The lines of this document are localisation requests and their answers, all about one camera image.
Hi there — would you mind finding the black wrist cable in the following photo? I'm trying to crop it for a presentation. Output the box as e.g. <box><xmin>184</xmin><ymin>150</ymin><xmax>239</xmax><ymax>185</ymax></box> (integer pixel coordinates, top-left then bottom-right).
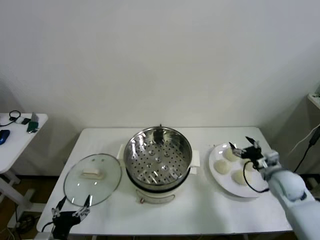
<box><xmin>242</xmin><ymin>159</ymin><xmax>271</xmax><ymax>193</ymax></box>
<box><xmin>37</xmin><ymin>220</ymin><xmax>56</xmax><ymax>240</ymax></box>

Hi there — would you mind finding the blue computer mouse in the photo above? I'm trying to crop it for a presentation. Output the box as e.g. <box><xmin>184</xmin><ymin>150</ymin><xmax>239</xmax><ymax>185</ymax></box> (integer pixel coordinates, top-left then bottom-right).
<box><xmin>0</xmin><ymin>129</ymin><xmax>11</xmax><ymax>146</ymax></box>

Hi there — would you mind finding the black adapter with cable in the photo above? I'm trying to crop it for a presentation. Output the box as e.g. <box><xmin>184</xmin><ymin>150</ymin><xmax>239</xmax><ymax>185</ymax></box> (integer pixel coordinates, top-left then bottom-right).
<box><xmin>291</xmin><ymin>129</ymin><xmax>320</xmax><ymax>175</ymax></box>

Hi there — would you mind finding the white stand foot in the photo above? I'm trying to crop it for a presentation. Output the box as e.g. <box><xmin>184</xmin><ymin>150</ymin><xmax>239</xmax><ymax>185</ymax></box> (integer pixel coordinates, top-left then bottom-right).
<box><xmin>306</xmin><ymin>176</ymin><xmax>320</xmax><ymax>200</ymax></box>

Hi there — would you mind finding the white steamed baozi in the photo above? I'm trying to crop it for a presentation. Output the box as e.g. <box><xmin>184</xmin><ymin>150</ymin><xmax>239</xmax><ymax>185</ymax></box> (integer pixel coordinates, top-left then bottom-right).
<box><xmin>214</xmin><ymin>159</ymin><xmax>231</xmax><ymax>175</ymax></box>
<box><xmin>224</xmin><ymin>147</ymin><xmax>240</xmax><ymax>162</ymax></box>
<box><xmin>233</xmin><ymin>169</ymin><xmax>252</xmax><ymax>187</ymax></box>
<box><xmin>241</xmin><ymin>159</ymin><xmax>259</xmax><ymax>173</ymax></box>

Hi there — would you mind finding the cream electric cooker base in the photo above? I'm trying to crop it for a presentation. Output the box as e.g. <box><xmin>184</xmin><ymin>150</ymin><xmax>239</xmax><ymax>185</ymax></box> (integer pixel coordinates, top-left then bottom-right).
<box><xmin>124</xmin><ymin>163</ymin><xmax>199</xmax><ymax>205</ymax></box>

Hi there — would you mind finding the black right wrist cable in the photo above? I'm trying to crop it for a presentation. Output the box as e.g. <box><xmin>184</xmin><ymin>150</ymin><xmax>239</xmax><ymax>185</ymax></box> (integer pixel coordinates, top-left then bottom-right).
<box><xmin>242</xmin><ymin>159</ymin><xmax>271</xmax><ymax>193</ymax></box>

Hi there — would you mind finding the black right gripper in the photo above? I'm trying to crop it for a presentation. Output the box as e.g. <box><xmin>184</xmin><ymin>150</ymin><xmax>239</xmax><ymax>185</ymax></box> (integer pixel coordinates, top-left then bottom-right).
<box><xmin>229</xmin><ymin>136</ymin><xmax>263</xmax><ymax>165</ymax></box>

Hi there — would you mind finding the looped black desk cable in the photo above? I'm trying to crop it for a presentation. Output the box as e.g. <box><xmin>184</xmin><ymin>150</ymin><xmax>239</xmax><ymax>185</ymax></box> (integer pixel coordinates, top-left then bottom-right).
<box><xmin>0</xmin><ymin>109</ymin><xmax>22</xmax><ymax>127</ymax></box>

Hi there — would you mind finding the black floor cable bundle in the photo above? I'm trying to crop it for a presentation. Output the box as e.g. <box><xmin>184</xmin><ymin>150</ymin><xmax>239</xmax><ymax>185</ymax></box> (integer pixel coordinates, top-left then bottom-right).
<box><xmin>14</xmin><ymin>213</ymin><xmax>37</xmax><ymax>230</ymax></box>

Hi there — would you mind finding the round glass pot lid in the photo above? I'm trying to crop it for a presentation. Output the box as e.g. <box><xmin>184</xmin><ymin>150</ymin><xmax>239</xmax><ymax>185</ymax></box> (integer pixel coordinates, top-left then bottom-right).
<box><xmin>63</xmin><ymin>152</ymin><xmax>123</xmax><ymax>207</ymax></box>

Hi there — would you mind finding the green handheld tool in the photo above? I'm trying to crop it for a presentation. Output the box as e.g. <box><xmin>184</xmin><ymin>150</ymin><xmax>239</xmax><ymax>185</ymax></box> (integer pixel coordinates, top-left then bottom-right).
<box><xmin>26</xmin><ymin>111</ymin><xmax>41</xmax><ymax>134</ymax></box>

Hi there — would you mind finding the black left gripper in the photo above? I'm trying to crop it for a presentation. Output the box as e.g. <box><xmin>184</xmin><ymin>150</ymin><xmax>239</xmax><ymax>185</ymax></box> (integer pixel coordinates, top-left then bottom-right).
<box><xmin>51</xmin><ymin>194</ymin><xmax>92</xmax><ymax>240</ymax></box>

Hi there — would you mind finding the perforated steel steamer basket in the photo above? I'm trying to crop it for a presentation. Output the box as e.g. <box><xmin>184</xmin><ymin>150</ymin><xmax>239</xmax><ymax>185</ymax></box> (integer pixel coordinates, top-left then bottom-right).
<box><xmin>116</xmin><ymin>126</ymin><xmax>201</xmax><ymax>186</ymax></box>

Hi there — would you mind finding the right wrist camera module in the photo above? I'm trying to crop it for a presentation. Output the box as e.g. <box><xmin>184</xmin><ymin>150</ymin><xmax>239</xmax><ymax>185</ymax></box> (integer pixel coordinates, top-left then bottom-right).
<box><xmin>255</xmin><ymin>156</ymin><xmax>269</xmax><ymax>171</ymax></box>

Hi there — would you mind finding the large white plate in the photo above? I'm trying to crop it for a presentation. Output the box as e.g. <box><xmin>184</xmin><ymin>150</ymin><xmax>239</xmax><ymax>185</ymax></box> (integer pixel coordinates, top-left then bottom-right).
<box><xmin>204</xmin><ymin>142</ymin><xmax>272</xmax><ymax>200</ymax></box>

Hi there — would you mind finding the white hanging cable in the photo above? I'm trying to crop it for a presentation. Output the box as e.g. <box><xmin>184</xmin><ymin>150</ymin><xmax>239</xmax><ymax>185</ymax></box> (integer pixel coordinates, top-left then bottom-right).
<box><xmin>287</xmin><ymin>124</ymin><xmax>320</xmax><ymax>156</ymax></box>

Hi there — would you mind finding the white wall shelf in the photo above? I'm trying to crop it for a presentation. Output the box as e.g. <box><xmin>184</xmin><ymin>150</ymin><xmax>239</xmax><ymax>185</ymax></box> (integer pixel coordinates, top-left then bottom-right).
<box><xmin>307</xmin><ymin>96</ymin><xmax>320</xmax><ymax>111</ymax></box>

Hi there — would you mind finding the white side table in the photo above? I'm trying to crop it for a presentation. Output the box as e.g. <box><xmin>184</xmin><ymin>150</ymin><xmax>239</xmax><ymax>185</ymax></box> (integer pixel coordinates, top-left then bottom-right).
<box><xmin>0</xmin><ymin>112</ymin><xmax>49</xmax><ymax>222</ymax></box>

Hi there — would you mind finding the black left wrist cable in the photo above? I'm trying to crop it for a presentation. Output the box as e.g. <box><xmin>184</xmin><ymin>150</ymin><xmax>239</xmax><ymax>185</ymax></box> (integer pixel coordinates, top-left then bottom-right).
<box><xmin>37</xmin><ymin>220</ymin><xmax>56</xmax><ymax>240</ymax></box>

